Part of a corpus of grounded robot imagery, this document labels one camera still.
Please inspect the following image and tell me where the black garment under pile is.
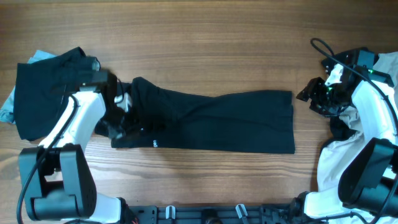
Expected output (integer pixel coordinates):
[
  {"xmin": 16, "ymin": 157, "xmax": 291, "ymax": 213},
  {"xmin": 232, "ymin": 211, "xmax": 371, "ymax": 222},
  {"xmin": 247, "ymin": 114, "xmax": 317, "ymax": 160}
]
[{"xmin": 320, "ymin": 46, "xmax": 379, "ymax": 141}]

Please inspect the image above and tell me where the folded black garment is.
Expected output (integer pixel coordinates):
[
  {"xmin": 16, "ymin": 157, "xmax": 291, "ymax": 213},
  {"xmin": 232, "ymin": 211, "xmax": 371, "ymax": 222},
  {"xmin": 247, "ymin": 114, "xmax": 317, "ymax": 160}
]
[{"xmin": 13, "ymin": 47, "xmax": 100, "ymax": 141}]

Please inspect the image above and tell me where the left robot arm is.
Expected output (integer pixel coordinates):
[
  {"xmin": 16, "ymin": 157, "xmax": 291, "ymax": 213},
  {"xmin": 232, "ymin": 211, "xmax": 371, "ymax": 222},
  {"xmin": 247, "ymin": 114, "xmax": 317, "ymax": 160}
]
[{"xmin": 15, "ymin": 56, "xmax": 132, "ymax": 223}]

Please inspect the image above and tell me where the folded light blue garment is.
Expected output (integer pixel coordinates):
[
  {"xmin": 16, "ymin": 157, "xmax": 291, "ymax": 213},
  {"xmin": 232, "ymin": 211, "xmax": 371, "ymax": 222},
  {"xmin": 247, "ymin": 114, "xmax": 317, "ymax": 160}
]
[{"xmin": 1, "ymin": 50, "xmax": 56, "ymax": 124}]

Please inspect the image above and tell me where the black t-shirt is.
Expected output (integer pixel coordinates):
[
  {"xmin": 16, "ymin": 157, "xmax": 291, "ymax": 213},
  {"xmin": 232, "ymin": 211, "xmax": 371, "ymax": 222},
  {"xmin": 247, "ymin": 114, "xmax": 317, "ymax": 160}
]
[{"xmin": 111, "ymin": 77, "xmax": 295, "ymax": 154}]

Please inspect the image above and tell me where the beige t-shirt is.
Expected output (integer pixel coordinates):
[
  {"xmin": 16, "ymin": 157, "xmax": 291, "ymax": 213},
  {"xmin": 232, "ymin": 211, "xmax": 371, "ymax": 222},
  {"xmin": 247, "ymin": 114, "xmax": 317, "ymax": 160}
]
[{"xmin": 316, "ymin": 51, "xmax": 398, "ymax": 224}]

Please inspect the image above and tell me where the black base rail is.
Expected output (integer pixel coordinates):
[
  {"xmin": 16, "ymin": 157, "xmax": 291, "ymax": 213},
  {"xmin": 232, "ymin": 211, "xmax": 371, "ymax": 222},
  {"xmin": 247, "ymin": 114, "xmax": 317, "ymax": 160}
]
[{"xmin": 130, "ymin": 204, "xmax": 309, "ymax": 224}]

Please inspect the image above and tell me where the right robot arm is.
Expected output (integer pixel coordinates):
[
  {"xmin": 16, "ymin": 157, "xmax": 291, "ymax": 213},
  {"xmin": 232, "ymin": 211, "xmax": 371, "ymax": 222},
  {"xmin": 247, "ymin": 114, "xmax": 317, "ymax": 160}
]
[{"xmin": 297, "ymin": 47, "xmax": 397, "ymax": 223}]

